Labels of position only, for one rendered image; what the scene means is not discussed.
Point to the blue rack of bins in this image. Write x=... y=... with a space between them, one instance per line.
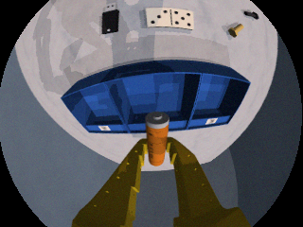
x=217 y=90

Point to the white domino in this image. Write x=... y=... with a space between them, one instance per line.
x=167 y=17

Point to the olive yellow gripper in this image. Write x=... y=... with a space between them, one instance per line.
x=114 y=204

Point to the black usb stick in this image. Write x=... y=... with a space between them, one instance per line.
x=110 y=19

